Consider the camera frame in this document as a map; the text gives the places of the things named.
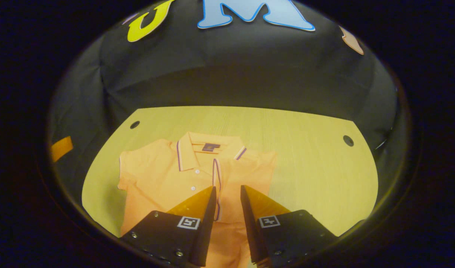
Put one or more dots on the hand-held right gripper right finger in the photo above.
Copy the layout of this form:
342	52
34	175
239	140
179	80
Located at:
250	227

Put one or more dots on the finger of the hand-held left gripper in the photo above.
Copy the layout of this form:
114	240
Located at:
61	149

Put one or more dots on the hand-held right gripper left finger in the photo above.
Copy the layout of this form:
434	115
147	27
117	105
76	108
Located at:
207	227

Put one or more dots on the orange T-shirt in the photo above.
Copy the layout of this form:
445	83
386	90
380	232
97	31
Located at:
160	178

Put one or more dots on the black backdrop cloth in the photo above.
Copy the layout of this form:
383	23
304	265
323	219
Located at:
231	74

